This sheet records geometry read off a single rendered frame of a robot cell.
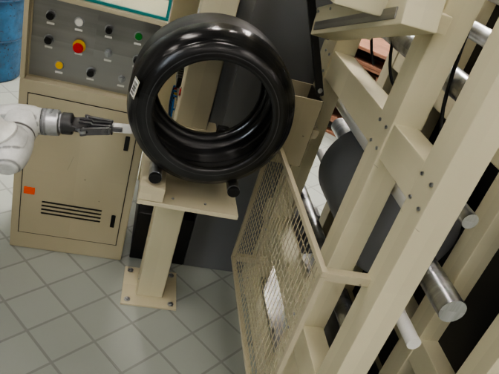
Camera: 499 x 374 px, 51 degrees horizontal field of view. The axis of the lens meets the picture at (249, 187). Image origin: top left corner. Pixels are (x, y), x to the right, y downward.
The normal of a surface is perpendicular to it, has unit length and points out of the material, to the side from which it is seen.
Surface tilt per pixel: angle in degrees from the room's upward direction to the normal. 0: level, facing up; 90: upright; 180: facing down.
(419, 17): 72
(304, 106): 90
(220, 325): 0
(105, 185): 90
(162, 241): 90
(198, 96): 90
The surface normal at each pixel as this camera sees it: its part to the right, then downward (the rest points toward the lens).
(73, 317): 0.27, -0.83
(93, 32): 0.11, 0.53
